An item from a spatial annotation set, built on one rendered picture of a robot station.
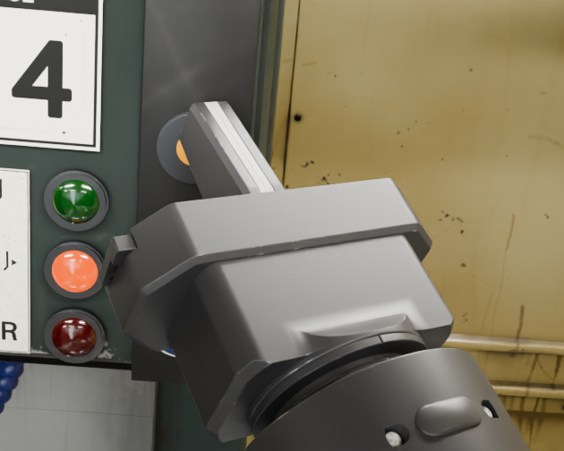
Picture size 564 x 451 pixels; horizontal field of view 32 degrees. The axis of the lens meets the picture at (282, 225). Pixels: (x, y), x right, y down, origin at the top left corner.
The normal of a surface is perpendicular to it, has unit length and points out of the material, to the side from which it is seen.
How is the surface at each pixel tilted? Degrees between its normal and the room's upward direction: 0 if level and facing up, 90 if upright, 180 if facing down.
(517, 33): 90
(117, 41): 90
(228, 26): 90
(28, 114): 90
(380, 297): 30
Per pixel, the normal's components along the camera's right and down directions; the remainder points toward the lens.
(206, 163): -0.85, 0.11
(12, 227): 0.01, 0.37
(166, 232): -0.37, -0.36
